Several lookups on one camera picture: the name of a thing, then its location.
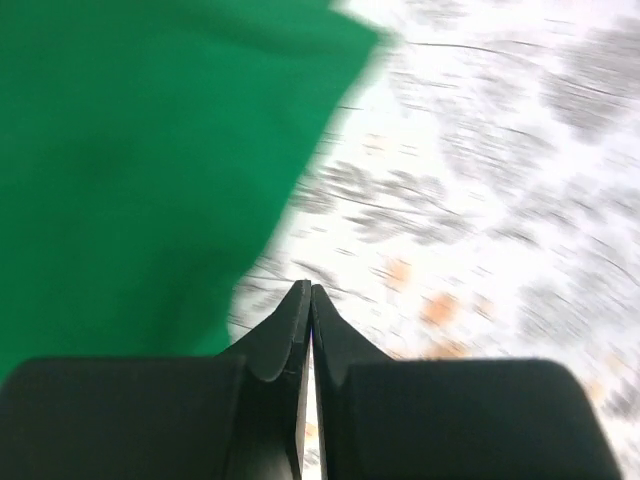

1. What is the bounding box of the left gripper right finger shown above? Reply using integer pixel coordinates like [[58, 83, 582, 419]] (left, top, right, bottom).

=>
[[310, 285, 621, 480]]

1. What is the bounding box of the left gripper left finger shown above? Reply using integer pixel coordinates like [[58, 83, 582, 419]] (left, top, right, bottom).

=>
[[1, 281, 311, 480]]

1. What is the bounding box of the green t shirt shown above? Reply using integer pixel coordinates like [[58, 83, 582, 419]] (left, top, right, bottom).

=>
[[1, 1, 383, 374]]

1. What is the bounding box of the floral table mat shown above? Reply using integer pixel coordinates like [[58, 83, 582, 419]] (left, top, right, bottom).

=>
[[230, 1, 639, 479]]

